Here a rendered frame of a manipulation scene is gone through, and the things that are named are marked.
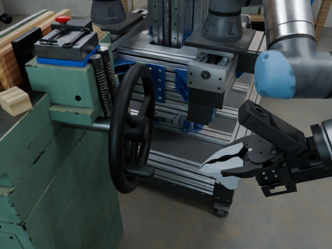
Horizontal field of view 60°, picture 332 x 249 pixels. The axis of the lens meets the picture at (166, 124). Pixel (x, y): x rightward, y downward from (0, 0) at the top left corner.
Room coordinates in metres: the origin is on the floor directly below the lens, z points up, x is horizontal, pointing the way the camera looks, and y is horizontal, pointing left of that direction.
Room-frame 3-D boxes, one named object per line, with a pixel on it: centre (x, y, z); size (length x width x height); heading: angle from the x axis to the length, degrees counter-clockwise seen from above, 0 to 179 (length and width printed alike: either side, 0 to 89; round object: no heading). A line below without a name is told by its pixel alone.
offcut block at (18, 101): (0.46, 0.29, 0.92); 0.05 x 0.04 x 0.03; 50
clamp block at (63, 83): (0.58, 0.20, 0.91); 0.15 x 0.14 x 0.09; 169
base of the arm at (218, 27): (1.07, -0.21, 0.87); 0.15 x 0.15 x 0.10
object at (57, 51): (0.59, 0.20, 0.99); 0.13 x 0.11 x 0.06; 169
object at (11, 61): (0.62, 0.30, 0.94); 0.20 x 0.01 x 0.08; 169
